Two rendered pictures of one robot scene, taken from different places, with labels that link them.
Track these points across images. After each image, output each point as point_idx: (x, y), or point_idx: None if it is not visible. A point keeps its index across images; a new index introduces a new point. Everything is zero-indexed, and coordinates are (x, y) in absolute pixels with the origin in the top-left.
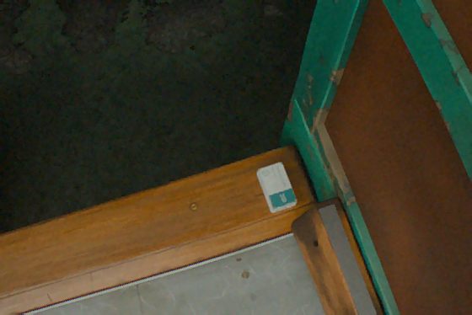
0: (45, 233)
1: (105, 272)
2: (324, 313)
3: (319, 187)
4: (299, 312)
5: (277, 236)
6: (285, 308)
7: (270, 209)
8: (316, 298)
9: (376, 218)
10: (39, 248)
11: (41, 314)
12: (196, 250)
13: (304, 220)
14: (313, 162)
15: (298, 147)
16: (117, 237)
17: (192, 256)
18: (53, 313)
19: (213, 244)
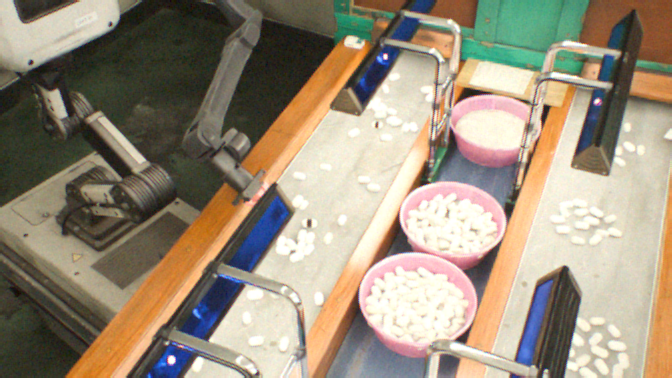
0: (303, 93)
1: (334, 88)
2: (406, 61)
3: (366, 33)
4: (399, 65)
5: None
6: (394, 67)
7: (359, 47)
8: (399, 60)
9: (396, 0)
10: (306, 97)
11: (329, 115)
12: (352, 69)
13: (374, 30)
14: (358, 25)
15: (347, 35)
16: (327, 79)
17: (352, 72)
18: (332, 112)
19: (354, 65)
